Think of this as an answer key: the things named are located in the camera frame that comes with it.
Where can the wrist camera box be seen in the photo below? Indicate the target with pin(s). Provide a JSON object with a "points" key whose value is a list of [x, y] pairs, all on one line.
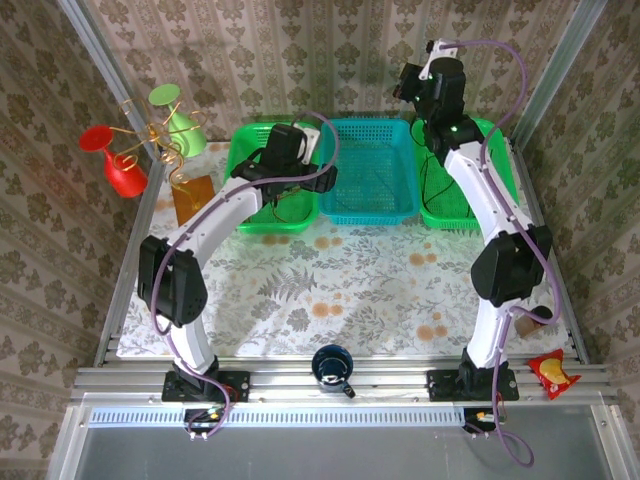
{"points": [[410, 80], [282, 145]]}

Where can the small black connector board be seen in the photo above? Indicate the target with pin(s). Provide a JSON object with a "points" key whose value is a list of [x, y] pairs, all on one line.
{"points": [[480, 419], [200, 420]]}

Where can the light green plastic wine glass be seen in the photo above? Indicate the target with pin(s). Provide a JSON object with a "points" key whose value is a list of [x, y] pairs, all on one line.
{"points": [[187, 135]]}

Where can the red plastic wine glass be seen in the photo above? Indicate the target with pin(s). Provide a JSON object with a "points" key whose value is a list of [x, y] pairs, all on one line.
{"points": [[122, 177]]}

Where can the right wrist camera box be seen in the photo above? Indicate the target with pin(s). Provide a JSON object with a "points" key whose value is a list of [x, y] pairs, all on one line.
{"points": [[410, 80]]}

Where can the green perforated plastic basket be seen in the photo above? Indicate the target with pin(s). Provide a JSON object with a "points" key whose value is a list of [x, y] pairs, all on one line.
{"points": [[245, 145], [432, 210]]}

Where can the red chips bag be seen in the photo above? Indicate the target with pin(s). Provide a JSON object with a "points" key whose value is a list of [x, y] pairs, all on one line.
{"points": [[550, 372]]}

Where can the aluminium front rail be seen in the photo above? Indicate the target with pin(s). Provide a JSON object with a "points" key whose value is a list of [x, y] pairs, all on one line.
{"points": [[390, 382]]}

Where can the aluminium side rail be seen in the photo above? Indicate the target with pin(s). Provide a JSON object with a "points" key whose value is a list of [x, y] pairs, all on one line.
{"points": [[142, 215], [575, 332]]}

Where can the brown wooden base board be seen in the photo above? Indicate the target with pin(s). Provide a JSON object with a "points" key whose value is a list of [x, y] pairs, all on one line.
{"points": [[200, 220]]}

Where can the brown cup with black lid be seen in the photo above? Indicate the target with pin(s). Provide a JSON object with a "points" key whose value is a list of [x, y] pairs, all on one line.
{"points": [[542, 315]]}

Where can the aluminium frame post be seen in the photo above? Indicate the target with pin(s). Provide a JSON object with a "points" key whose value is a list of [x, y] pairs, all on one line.
{"points": [[97, 50], [568, 50]]}

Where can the teal perforated plastic basket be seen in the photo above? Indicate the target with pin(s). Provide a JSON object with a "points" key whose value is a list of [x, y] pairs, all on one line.
{"points": [[360, 150]]}

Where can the floral tablecloth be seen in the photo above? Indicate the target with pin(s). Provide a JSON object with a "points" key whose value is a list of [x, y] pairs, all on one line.
{"points": [[375, 300]]}

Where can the dark blue mug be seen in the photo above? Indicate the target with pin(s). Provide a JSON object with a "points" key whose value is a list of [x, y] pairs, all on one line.
{"points": [[330, 370]]}

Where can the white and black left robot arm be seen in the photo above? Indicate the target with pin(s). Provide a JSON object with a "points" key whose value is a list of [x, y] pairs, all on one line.
{"points": [[220, 215]]}

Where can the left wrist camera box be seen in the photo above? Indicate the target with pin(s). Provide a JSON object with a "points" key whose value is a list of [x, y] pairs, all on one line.
{"points": [[282, 145]]}

